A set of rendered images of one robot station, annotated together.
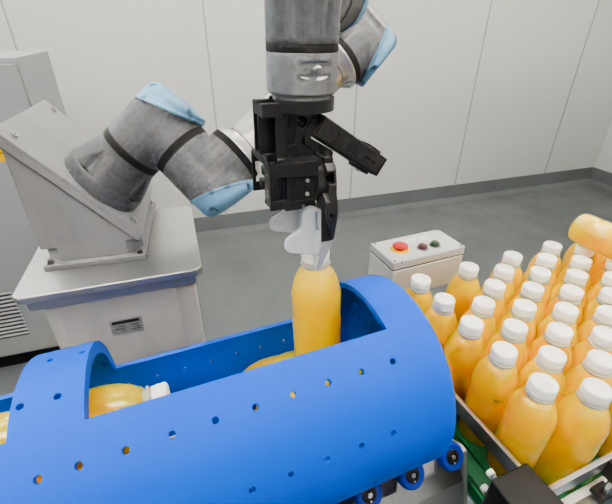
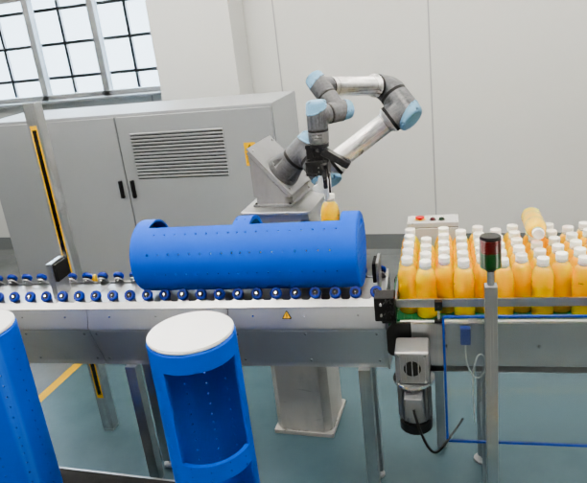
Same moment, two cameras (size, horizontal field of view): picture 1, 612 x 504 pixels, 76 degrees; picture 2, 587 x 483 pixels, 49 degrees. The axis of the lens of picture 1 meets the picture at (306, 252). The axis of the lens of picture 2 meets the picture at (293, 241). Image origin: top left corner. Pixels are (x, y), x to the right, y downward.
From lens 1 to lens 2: 2.00 m
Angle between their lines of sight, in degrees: 35
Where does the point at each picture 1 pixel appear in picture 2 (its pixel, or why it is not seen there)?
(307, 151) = (319, 159)
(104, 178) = (280, 169)
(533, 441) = (401, 283)
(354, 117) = not seen: outside the picture
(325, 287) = (328, 207)
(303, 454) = (298, 246)
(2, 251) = not seen: hidden behind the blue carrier
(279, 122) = (310, 150)
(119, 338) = not seen: hidden behind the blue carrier
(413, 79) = not seen: outside the picture
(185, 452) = (269, 236)
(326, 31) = (318, 127)
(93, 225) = (273, 189)
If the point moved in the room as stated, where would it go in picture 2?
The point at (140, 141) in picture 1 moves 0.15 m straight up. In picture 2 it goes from (294, 154) to (291, 119)
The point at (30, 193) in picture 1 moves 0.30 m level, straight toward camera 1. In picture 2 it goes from (254, 172) to (253, 191)
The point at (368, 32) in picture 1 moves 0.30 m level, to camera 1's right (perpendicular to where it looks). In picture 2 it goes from (399, 106) to (473, 105)
